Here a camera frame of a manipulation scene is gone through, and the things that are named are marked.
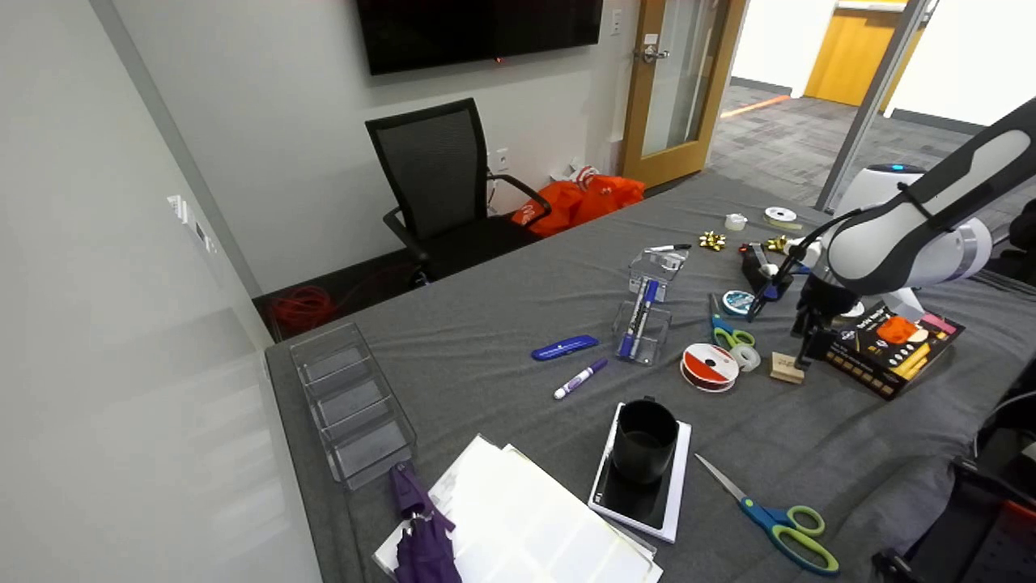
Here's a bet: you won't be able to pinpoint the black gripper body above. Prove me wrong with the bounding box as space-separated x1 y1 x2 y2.
792 275 857 334

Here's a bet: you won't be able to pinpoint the clear plastic tray organizer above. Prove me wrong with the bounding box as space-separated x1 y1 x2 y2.
287 326 412 490

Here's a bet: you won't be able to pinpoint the purple marker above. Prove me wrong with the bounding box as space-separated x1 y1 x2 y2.
551 359 608 401

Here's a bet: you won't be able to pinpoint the black cylindrical cup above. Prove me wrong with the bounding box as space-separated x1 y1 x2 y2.
608 399 680 490

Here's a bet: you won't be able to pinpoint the red cable coil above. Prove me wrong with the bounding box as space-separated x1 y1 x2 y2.
266 286 344 336

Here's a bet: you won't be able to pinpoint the small wooden block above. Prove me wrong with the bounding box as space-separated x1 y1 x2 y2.
771 352 805 387

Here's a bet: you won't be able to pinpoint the gold gift bow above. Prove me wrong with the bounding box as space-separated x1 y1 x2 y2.
761 236 797 256

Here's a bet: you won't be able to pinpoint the wooden door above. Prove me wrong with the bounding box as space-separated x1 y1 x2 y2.
618 0 749 188

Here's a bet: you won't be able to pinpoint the clear box with blue pens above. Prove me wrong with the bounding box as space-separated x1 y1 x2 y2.
614 254 680 365

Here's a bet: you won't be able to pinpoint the black and white flat box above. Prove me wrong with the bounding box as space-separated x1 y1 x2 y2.
589 399 694 543

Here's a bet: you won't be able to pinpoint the grey tablecloth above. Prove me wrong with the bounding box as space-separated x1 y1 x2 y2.
268 174 1036 583

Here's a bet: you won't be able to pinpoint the green and blue scissors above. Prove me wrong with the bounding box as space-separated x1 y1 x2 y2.
699 458 841 576

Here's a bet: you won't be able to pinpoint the black office chair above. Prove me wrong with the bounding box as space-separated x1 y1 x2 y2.
367 97 554 283

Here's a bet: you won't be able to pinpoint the white spool at table edge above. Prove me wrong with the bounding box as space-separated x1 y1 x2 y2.
763 208 797 225

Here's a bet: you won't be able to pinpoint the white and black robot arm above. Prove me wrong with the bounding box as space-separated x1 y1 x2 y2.
776 97 1036 356

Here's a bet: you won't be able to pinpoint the white tape roll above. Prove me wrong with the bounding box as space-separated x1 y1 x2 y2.
727 214 749 234

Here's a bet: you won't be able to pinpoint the black tape dispenser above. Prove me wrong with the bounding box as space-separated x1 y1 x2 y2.
739 244 792 303

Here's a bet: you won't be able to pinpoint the black chair at right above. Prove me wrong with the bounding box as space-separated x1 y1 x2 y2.
871 359 1036 583

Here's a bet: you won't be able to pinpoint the black box with orange print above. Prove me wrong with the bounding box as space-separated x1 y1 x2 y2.
824 304 966 399

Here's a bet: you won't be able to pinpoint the white paper sheets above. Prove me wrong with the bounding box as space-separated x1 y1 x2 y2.
373 433 667 583

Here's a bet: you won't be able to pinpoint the blue ribbon spool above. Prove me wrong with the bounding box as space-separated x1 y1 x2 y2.
721 288 759 317

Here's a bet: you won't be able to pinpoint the small green blue scissors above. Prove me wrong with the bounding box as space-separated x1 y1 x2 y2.
708 303 756 350

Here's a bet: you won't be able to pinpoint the purple cloth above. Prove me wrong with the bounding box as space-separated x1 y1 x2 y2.
390 463 463 583

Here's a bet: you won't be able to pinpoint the orange bag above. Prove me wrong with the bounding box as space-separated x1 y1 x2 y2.
510 174 645 236

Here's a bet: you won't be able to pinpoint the orange ribbon spool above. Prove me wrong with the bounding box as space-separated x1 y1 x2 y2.
680 343 739 393

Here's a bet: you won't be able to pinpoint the yellow gift bow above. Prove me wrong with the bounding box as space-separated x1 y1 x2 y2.
699 231 727 254

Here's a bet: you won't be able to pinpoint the wall mounted television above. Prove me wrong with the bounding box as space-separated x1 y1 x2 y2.
355 0 603 75

